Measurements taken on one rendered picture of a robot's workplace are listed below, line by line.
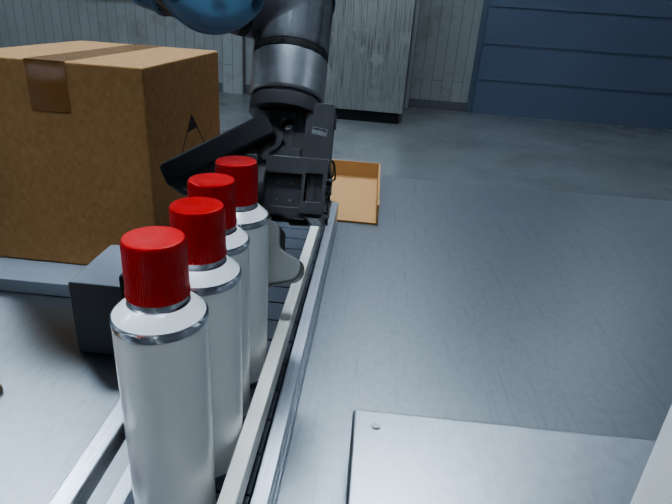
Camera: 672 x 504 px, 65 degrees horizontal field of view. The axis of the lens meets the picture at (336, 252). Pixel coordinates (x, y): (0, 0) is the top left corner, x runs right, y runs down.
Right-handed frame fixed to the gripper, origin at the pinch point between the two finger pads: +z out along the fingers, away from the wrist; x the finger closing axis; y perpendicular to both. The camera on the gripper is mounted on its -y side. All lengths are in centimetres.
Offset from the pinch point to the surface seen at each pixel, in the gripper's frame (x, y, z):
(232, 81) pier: 668, -194, -296
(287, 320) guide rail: 1.5, 4.3, 1.4
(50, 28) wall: 660, -465, -350
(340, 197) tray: 60, 5, -23
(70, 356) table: 7.1, -20.0, 7.9
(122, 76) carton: 8.1, -19.0, -24.8
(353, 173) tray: 74, 7, -32
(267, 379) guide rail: -6.5, 4.2, 6.0
